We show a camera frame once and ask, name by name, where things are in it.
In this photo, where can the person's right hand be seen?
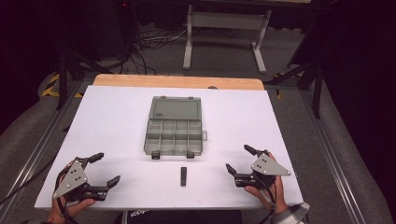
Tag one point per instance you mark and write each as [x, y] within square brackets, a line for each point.
[280, 191]

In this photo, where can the grey metal stand frame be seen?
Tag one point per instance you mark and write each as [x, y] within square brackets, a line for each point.
[227, 21]

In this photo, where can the small black bar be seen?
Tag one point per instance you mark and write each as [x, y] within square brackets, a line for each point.
[183, 176]

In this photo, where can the white table board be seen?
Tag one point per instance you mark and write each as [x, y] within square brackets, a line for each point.
[118, 124]

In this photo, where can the clear grey compartment box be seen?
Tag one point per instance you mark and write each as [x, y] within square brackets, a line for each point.
[174, 130]

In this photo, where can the person's left hand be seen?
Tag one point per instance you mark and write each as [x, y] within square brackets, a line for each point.
[70, 207]

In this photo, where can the aluminium floor rail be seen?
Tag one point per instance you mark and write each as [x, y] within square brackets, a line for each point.
[34, 152]
[330, 155]

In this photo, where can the black tripod stand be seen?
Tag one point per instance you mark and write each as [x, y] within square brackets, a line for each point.
[63, 77]
[313, 77]

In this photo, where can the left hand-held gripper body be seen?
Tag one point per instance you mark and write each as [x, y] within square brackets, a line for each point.
[73, 180]

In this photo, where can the wooden table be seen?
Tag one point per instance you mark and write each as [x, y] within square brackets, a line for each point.
[174, 81]

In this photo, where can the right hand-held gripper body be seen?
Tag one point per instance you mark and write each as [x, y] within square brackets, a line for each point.
[267, 168]

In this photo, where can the black device with red light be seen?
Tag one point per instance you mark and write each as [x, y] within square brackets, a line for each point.
[126, 28]

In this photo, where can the person's dark clothing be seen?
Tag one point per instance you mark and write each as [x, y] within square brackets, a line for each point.
[186, 217]

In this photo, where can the yellow black hazard tape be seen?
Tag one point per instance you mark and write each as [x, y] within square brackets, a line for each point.
[49, 88]

